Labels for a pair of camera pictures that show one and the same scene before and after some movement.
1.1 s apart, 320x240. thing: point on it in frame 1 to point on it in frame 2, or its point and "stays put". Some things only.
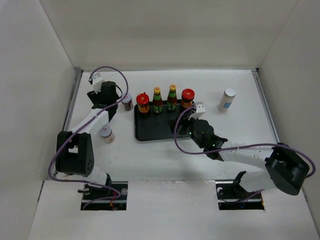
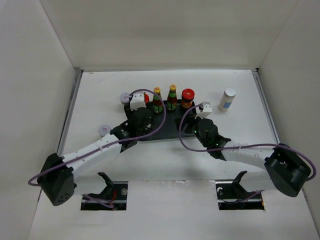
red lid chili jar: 187,97 stays put
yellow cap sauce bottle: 157,102 stays put
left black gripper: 94,96 to 128,111
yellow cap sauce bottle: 172,99 stays put
